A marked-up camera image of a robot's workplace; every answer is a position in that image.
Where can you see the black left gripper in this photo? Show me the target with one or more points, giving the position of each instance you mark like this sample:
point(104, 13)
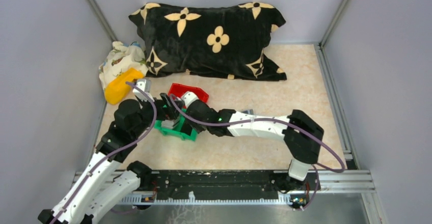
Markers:
point(162, 109)

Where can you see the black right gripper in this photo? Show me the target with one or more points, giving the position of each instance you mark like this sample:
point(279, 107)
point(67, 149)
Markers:
point(192, 124)

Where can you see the green plastic bin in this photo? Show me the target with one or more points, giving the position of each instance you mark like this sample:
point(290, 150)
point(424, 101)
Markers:
point(183, 130)

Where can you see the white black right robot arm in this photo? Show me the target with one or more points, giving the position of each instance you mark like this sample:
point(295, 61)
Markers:
point(298, 131)

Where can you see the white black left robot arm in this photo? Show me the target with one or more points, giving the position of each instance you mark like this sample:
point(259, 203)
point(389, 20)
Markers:
point(86, 202)

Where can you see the stack of cards in bin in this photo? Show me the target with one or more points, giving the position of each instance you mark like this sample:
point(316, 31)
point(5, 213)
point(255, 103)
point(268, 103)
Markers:
point(169, 124)

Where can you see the yellow and white cloth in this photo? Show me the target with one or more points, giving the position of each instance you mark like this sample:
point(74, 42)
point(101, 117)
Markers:
point(124, 63)

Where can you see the black floral pillow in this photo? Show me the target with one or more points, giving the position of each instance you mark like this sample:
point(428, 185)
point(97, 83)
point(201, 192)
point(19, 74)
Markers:
point(226, 42)

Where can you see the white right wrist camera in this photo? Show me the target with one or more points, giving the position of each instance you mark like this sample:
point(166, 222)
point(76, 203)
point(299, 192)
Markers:
point(188, 98)

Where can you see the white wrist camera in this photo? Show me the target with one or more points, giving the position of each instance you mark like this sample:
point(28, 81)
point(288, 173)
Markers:
point(188, 98)
point(142, 90)

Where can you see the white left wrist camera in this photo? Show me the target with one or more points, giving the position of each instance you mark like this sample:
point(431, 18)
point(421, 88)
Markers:
point(142, 90)

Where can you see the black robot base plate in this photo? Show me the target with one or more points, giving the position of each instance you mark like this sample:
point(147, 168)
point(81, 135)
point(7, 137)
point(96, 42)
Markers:
point(226, 187)

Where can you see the aluminium frame rail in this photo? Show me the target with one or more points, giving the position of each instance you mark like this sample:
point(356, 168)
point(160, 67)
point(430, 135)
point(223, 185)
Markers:
point(350, 181)

